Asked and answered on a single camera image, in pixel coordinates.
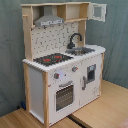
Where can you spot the white microwave door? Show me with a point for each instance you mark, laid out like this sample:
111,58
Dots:
99,12

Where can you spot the wooden toy kitchen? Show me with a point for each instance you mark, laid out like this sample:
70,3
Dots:
40,84

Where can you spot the right red stove knob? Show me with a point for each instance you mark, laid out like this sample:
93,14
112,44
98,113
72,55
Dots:
74,69

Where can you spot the black stove top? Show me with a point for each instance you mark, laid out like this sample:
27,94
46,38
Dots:
52,59

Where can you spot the metal sink basin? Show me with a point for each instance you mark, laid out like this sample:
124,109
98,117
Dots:
79,51

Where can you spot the black toy faucet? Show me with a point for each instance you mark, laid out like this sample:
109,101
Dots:
72,40

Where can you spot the white fridge door with dispenser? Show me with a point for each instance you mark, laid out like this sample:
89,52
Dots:
90,79

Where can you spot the oven door with window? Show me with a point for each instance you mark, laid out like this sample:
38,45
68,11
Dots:
64,97

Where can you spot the grey range hood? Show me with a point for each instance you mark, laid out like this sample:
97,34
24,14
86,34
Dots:
48,18

